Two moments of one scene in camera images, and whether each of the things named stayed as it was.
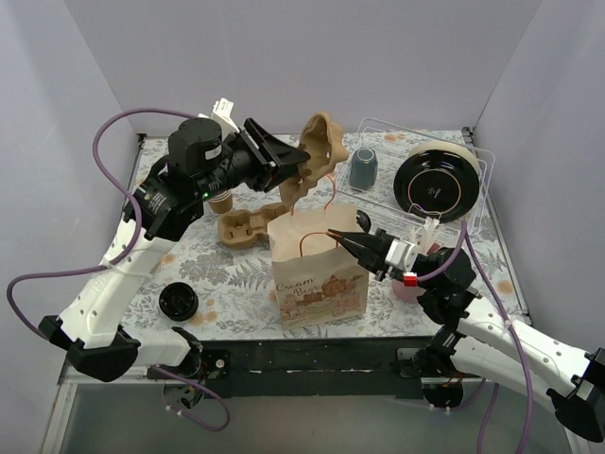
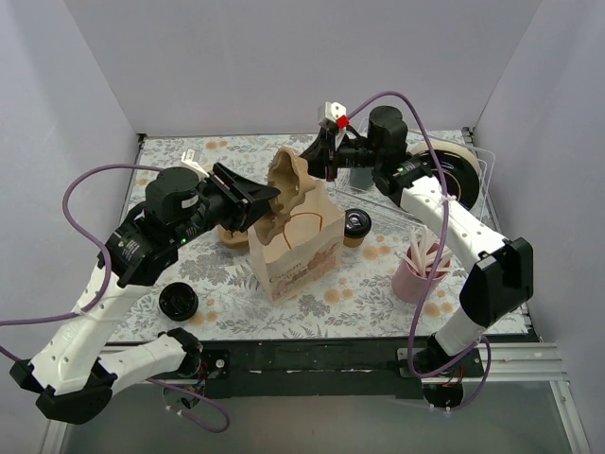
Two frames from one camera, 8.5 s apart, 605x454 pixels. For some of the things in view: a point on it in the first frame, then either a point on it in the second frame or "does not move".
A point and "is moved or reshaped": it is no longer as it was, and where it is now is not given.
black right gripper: x=381 y=253 to x=328 y=154
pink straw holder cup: x=406 y=293 does not move
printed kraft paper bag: x=318 y=279 is moved or reshaped
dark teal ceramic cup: x=363 y=169 does not move
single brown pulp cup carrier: x=325 y=142 is moved or reshaped
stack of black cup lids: x=178 y=301 does not move
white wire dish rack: x=433 y=181 does not move
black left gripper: x=260 y=154 to x=232 y=197
